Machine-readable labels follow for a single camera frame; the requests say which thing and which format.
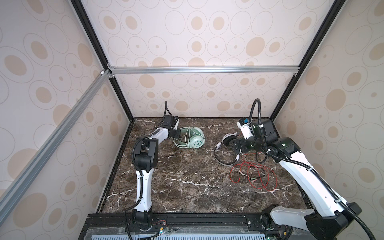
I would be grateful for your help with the aluminium rail wall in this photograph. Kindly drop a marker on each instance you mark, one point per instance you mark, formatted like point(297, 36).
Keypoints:
point(205, 69)
point(24, 180)

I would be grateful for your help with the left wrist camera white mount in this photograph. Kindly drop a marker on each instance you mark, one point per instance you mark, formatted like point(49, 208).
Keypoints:
point(175, 122)

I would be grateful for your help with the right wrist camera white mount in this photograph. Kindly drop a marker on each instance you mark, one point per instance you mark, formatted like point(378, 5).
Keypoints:
point(246, 128)

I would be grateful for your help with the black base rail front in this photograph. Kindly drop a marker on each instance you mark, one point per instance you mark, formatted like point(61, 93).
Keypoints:
point(207, 222)

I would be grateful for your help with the white black headphones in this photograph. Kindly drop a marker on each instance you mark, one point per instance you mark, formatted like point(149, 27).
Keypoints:
point(226, 142)

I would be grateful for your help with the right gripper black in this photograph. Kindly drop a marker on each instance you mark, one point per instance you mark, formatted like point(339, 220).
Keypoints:
point(241, 141)

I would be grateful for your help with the black frame post right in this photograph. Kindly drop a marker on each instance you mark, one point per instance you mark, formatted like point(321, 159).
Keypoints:
point(313, 47)

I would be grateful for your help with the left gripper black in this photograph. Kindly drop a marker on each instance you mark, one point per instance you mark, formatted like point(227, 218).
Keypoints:
point(177, 134)

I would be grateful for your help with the aluminium rail left wall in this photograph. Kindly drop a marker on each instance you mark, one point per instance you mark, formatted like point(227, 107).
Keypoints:
point(24, 180)

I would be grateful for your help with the mint green headphones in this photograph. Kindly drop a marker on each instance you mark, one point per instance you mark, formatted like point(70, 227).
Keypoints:
point(193, 138)

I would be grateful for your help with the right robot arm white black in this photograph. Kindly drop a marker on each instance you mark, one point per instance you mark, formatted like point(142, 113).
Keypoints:
point(330, 213)

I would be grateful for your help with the aluminium rail back wall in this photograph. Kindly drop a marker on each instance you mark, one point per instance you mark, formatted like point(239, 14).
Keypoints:
point(205, 69)

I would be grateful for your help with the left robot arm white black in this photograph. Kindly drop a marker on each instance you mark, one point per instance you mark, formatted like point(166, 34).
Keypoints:
point(144, 156)

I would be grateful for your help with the black frame post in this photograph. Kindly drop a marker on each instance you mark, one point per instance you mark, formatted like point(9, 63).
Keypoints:
point(94, 40)
point(313, 47)

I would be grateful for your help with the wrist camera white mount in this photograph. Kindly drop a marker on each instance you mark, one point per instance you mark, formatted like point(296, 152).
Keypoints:
point(246, 128)
point(175, 122)

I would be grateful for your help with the black frame post left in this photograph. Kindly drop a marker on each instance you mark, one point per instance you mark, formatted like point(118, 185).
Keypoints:
point(94, 40)

